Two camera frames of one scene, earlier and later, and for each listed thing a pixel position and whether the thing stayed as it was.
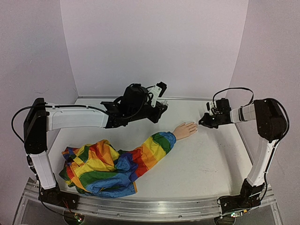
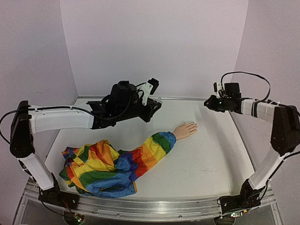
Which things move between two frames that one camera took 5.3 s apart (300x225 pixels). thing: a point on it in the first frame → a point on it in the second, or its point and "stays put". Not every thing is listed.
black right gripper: [210, 119] → [213, 103]
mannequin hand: [183, 130] stays put
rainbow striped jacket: [98, 168] stays put
